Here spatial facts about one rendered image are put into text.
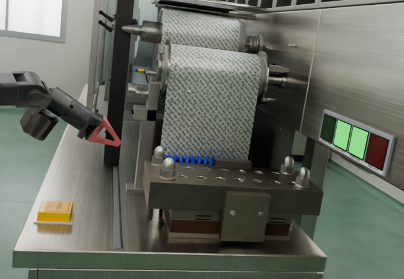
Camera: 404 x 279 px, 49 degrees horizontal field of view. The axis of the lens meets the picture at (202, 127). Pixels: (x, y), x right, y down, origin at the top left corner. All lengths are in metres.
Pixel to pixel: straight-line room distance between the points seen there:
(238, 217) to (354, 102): 0.34
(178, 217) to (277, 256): 0.23
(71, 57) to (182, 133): 5.62
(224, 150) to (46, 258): 0.51
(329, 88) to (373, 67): 0.16
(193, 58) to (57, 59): 5.65
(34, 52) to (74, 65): 0.57
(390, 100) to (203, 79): 0.48
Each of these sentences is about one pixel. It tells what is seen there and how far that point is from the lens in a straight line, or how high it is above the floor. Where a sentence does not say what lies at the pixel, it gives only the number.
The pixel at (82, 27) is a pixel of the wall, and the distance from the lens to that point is 6.66.
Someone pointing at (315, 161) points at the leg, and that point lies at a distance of 1.42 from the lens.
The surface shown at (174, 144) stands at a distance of 1.14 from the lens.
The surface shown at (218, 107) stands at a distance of 1.14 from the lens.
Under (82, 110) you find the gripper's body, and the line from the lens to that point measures 1.10.
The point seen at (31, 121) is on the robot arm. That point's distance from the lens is 1.11.
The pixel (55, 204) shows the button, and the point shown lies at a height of 0.92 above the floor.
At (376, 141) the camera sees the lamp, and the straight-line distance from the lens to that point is 0.83.
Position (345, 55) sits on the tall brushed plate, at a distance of 0.97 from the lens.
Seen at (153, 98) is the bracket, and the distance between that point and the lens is 1.18.
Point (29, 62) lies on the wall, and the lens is 6.77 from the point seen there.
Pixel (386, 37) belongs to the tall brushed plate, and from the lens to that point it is 0.86.
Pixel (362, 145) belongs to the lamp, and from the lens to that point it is 0.87.
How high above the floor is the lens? 1.34
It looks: 11 degrees down
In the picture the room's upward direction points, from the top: 7 degrees clockwise
